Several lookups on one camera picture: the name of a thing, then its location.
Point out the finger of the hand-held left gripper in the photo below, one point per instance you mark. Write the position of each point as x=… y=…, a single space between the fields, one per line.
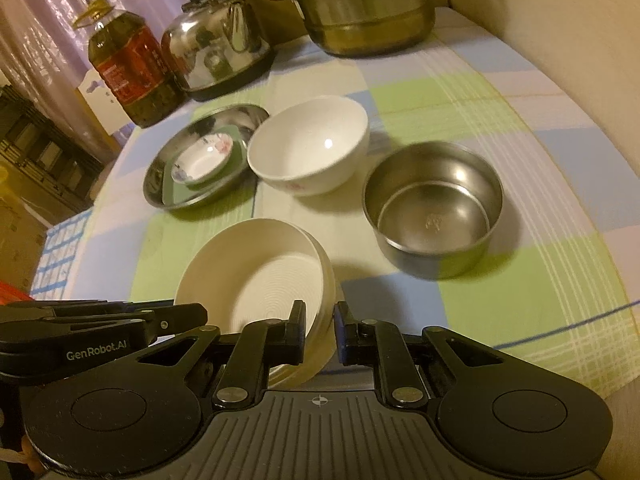
x=80 y=307
x=180 y=317

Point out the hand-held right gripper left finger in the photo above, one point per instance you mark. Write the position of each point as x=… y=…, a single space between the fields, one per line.
x=297 y=332

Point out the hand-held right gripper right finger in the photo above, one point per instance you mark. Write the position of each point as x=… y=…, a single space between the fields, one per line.
x=341 y=335

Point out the cream plastic bowl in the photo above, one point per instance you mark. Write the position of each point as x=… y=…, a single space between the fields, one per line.
x=250 y=270

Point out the small floral dish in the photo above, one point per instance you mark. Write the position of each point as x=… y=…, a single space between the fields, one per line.
x=200 y=160

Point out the stainless steel bowl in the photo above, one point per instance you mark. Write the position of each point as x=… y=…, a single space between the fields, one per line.
x=430 y=200

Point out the white floral ceramic bowl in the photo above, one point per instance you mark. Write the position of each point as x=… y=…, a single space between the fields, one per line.
x=300 y=150

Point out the large stainless steel plate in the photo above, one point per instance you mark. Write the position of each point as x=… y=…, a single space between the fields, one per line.
x=225 y=119

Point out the blue white checked cloth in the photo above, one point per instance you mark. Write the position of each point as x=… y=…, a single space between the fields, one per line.
x=60 y=255

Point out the red box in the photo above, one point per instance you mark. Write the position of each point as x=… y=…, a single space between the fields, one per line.
x=12 y=292

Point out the cardboard box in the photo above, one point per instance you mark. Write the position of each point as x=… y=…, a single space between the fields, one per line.
x=20 y=240

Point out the pastel checked tablecloth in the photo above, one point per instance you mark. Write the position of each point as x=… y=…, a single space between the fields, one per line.
x=500 y=310

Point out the dark shelf rack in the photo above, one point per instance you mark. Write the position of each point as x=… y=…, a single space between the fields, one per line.
x=40 y=150

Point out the white wooden chair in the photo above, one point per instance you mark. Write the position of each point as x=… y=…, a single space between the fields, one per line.
x=100 y=105

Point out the cooking oil bottle red label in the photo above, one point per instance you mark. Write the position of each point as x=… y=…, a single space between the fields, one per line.
x=130 y=70

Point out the stainless steel kettle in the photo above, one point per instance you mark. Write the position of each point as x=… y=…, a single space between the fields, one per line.
x=215 y=45

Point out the sheer patterned curtain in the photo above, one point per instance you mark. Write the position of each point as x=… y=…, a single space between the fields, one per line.
x=50 y=10

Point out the stainless steel steamer pot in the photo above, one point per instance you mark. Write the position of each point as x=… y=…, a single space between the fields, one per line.
x=370 y=10

